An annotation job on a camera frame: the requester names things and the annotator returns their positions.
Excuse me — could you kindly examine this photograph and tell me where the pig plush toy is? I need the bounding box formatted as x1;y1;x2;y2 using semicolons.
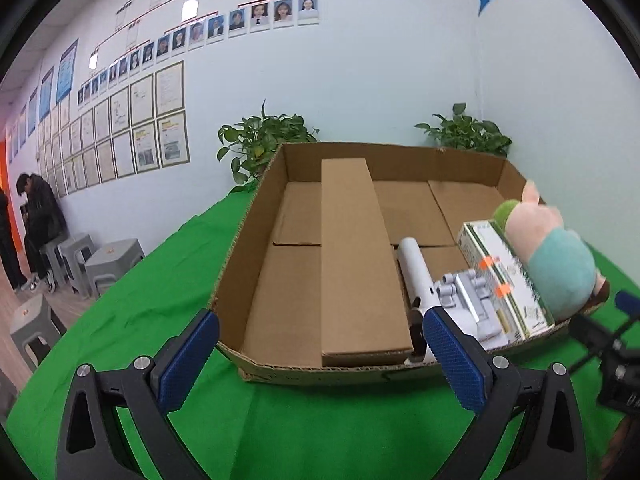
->
494;180;608;323

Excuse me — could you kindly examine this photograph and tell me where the green white medicine box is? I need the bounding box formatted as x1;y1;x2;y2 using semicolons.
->
458;220;555;344

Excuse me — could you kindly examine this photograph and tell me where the white handheld fan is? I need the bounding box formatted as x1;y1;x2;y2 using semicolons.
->
397;237;440;366

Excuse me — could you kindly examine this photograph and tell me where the operator left hand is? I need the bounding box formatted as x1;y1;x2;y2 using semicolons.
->
600;415;640;480

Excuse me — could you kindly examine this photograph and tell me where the green table cloth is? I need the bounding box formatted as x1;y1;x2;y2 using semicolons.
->
6;193;471;479

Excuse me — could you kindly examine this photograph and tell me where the large open cardboard tray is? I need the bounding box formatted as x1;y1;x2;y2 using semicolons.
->
212;143;525;387

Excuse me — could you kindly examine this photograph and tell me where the grey plastic stool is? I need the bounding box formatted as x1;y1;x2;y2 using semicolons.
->
86;238;144;298

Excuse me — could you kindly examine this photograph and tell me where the seated person in black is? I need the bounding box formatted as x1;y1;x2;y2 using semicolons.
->
15;174;66;292

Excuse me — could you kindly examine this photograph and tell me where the framed certificate lower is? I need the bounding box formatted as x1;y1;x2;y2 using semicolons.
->
156;110;191;168

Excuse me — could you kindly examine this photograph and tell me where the framed certificate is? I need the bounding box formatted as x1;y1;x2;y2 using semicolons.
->
156;110;191;168
155;62;184;116

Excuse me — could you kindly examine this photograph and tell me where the right potted plant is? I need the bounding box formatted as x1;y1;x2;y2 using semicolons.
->
414;102;512;158

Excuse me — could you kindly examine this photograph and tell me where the potted plant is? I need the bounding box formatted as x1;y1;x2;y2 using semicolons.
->
414;102;512;158
216;102;320;193

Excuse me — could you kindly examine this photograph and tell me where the left potted plant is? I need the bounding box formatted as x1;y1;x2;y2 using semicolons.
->
216;102;320;193

